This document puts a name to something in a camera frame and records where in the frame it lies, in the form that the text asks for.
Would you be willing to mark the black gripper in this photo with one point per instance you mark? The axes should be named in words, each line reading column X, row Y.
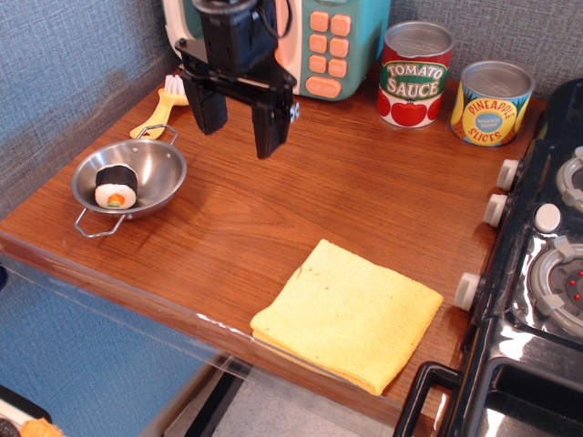
column 235, row 58

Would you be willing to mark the yellow dish brush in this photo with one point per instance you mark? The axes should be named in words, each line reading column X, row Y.
column 171, row 95

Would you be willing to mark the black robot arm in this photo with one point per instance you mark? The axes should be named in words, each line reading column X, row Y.
column 236, row 58

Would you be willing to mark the teal toy microwave oven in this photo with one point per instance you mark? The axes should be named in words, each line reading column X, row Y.
column 328, row 46

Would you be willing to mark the toy sushi roll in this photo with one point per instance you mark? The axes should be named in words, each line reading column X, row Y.
column 116, row 187

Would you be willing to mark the tomato sauce can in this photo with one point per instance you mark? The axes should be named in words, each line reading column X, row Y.
column 414, row 69

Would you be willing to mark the yellow folded cloth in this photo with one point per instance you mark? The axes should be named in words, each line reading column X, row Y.
column 346, row 315

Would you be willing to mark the pineapple slices can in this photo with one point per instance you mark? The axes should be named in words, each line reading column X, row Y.
column 491, row 103

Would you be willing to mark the white stove knob middle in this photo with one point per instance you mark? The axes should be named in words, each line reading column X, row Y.
column 494, row 209

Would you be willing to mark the white stove knob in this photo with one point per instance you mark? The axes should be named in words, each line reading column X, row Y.
column 466, row 290
column 507, row 174
column 494, row 209

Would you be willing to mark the white stove knob top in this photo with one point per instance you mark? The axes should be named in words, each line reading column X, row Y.
column 507, row 174

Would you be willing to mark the white stove knob bottom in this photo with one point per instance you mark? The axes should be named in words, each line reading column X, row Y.
column 466, row 290

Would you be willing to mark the orange plush object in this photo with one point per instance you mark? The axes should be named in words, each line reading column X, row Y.
column 30, row 428

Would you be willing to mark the black toy stove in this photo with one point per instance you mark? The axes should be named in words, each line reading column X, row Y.
column 521, row 367

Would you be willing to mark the small steel bowl with handles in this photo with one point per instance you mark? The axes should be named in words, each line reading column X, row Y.
column 161, row 170

